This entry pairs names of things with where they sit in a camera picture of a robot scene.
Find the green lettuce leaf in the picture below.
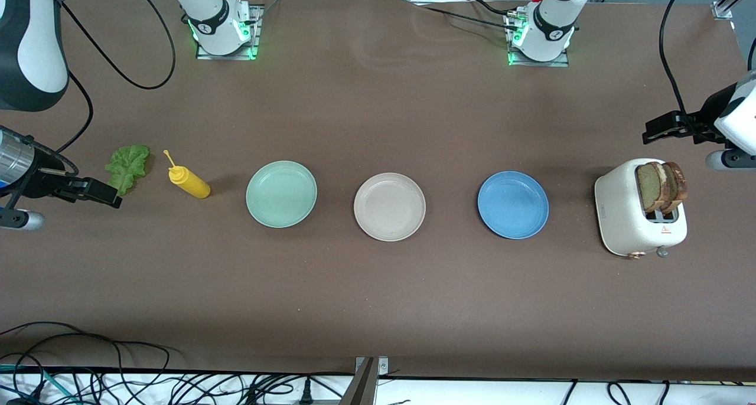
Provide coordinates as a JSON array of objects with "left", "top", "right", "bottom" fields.
[{"left": 105, "top": 144, "right": 151, "bottom": 197}]

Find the brown bread slice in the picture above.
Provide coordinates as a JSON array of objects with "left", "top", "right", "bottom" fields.
[
  {"left": 660, "top": 161, "right": 688, "bottom": 215},
  {"left": 635, "top": 162, "right": 671, "bottom": 213}
]

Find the blue plate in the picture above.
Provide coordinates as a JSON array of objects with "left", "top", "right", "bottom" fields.
[{"left": 477, "top": 171, "right": 550, "bottom": 240}]

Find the mint green plate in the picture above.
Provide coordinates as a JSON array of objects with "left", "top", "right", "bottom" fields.
[{"left": 246, "top": 161, "right": 318, "bottom": 228}]

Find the beige plate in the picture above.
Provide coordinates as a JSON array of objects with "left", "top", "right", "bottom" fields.
[{"left": 354, "top": 173, "right": 426, "bottom": 242}]

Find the yellow mustard squeeze bottle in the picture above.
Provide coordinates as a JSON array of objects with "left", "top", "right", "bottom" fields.
[{"left": 164, "top": 150, "right": 211, "bottom": 200}]

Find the white toaster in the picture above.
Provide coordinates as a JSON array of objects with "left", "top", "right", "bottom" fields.
[{"left": 594, "top": 158, "right": 688, "bottom": 259}]

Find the grey metal beam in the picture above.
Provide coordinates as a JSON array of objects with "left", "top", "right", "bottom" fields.
[{"left": 340, "top": 358, "right": 379, "bottom": 405}]

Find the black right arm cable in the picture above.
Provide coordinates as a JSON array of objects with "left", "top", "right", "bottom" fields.
[{"left": 53, "top": 0, "right": 177, "bottom": 155}]

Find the aluminium frame profile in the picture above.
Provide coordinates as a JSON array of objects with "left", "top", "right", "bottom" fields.
[{"left": 712, "top": 0, "right": 756, "bottom": 21}]

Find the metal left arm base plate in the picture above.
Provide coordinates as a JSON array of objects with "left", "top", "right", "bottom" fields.
[{"left": 508, "top": 12, "right": 571, "bottom": 68}]

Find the black looped cable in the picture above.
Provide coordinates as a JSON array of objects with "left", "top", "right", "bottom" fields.
[{"left": 0, "top": 321, "right": 178, "bottom": 373}]

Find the teal cable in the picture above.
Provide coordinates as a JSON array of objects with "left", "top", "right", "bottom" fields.
[{"left": 0, "top": 364, "right": 80, "bottom": 404}]

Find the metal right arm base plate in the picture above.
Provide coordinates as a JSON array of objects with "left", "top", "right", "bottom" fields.
[{"left": 195, "top": 5, "right": 262, "bottom": 60}]

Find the thin black table cable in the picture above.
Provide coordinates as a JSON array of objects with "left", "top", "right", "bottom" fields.
[{"left": 408, "top": 0, "right": 520, "bottom": 31}]

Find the small metal bracket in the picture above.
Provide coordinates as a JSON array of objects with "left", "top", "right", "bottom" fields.
[{"left": 354, "top": 356, "right": 389, "bottom": 375}]

